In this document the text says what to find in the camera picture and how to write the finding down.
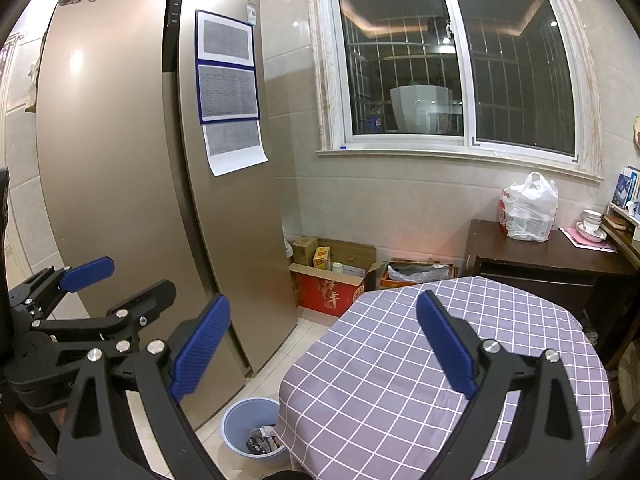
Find person's left hand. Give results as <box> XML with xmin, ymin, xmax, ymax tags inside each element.
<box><xmin>1</xmin><ymin>407</ymin><xmax>67</xmax><ymax>462</ymax></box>

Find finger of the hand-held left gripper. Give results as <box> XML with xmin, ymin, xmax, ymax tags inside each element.
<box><xmin>7</xmin><ymin>256</ymin><xmax>116</xmax><ymax>322</ymax></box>
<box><xmin>31</xmin><ymin>280</ymin><xmax>177</xmax><ymax>357</ymax></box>

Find white framed sliding window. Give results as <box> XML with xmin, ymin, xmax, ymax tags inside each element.
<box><xmin>305</xmin><ymin>0</ymin><xmax>607</xmax><ymax>184</ymax></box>

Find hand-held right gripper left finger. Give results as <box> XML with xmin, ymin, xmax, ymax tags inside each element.
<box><xmin>59</xmin><ymin>294</ymin><xmax>232</xmax><ymax>480</ymax></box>

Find orange cardboard box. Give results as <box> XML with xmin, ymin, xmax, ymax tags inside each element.
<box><xmin>376</xmin><ymin>259</ymin><xmax>457</xmax><ymax>291</ymax></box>

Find cluttered wooden desk shelf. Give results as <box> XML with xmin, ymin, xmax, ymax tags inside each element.
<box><xmin>602</xmin><ymin>200</ymin><xmax>640</xmax><ymax>252</ymax></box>

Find blue framed paper chart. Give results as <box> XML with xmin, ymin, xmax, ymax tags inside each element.
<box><xmin>195</xmin><ymin>9</ymin><xmax>262</xmax><ymax>125</ymax></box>

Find blue white box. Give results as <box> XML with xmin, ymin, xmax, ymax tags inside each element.
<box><xmin>615</xmin><ymin>165</ymin><xmax>640</xmax><ymax>209</ymax></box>

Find champagne gold refrigerator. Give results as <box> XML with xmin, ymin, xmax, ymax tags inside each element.
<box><xmin>35</xmin><ymin>0</ymin><xmax>302</xmax><ymax>411</ymax></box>

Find blue plastic bin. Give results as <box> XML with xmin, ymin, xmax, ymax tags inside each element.
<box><xmin>221</xmin><ymin>398</ymin><xmax>292</xmax><ymax>469</ymax></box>

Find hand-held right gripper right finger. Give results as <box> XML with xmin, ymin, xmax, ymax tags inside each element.
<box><xmin>416</xmin><ymin>290</ymin><xmax>587</xmax><ymax>480</ymax></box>

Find purple checked tablecloth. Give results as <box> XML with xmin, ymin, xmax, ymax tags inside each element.
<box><xmin>277</xmin><ymin>276</ymin><xmax>612</xmax><ymax>480</ymax></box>

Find small brown cardboard box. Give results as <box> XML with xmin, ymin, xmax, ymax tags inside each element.
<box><xmin>292</xmin><ymin>236</ymin><xmax>320</xmax><ymax>267</ymax></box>

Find white printed paper sheet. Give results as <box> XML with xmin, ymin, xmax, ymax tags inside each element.
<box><xmin>202</xmin><ymin>119</ymin><xmax>270</xmax><ymax>177</ymax></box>

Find dark wooden chair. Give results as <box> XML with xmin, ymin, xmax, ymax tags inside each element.
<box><xmin>606</xmin><ymin>310</ymin><xmax>640</xmax><ymax>436</ymax></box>

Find red cardboard box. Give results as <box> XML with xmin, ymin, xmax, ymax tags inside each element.
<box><xmin>289</xmin><ymin>237</ymin><xmax>379</xmax><ymax>317</ymax></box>

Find dark wooden cabinet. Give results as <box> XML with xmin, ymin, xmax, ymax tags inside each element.
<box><xmin>462</xmin><ymin>219</ymin><xmax>626</xmax><ymax>322</ymax></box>

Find white plastic bag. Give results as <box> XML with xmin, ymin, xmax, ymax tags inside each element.
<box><xmin>497</xmin><ymin>171</ymin><xmax>560</xmax><ymax>243</ymax></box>

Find white tank outside window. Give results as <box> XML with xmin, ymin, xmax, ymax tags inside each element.
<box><xmin>390</xmin><ymin>85</ymin><xmax>454</xmax><ymax>135</ymax></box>

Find grey plastic bag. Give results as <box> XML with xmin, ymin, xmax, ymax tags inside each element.
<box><xmin>387</xmin><ymin>262</ymin><xmax>454</xmax><ymax>284</ymax></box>

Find stacked white bowls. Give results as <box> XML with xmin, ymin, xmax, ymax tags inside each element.
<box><xmin>575</xmin><ymin>209</ymin><xmax>609</xmax><ymax>244</ymax></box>

